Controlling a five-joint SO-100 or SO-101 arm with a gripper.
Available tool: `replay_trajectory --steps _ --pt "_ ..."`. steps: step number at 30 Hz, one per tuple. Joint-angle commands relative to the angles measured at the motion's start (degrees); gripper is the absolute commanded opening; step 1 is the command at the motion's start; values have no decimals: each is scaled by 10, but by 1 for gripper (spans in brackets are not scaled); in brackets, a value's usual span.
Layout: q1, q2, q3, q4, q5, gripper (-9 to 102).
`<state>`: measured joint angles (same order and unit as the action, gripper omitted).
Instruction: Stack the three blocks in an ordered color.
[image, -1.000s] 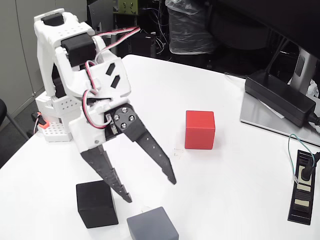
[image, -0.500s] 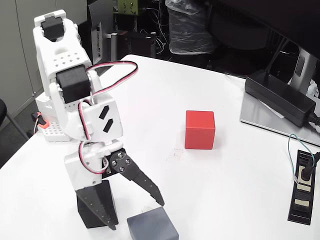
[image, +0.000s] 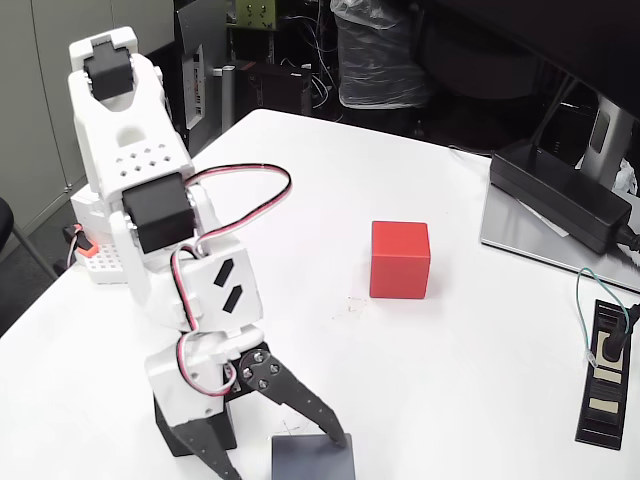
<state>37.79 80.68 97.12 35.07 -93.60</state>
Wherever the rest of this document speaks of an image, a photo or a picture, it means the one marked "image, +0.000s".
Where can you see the plastic-wrapped black object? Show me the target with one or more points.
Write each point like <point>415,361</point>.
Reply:
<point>375,60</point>

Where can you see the black power adapter brick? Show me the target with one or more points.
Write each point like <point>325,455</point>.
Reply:
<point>555,195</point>

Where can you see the black power strip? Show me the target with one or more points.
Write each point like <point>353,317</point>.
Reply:
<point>605,400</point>

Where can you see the grey cube block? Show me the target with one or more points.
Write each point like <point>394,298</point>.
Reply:
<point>310,460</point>

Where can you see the silver monitor stand base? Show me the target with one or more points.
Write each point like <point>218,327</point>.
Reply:
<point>505,230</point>

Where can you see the black box with red strip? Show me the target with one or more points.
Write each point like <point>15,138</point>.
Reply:
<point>270,80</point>

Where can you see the black chair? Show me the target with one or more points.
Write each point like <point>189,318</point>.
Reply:
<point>4,220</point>

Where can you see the clear tape mark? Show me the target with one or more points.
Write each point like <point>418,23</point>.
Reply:
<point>352,307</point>

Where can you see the black monitor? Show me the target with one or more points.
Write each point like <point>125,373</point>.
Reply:
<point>575,30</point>

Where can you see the red cube block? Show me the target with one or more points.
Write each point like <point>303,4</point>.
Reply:
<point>400,260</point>

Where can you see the green box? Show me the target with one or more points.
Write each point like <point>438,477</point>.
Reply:
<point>255,12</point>

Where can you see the crumpled white plastic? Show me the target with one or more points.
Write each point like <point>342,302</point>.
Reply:
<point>627,175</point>

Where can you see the black cube block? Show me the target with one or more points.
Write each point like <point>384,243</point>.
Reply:
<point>227,430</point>

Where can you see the orange connector clamp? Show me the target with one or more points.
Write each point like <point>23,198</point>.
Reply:
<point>86,246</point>

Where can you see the silver upright device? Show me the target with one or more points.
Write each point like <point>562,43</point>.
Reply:
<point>227,90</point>

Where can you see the silver monitor stand neck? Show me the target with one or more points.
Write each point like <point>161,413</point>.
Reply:
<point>607,135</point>

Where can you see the black power plug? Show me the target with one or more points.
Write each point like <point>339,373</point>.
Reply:
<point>612,345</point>

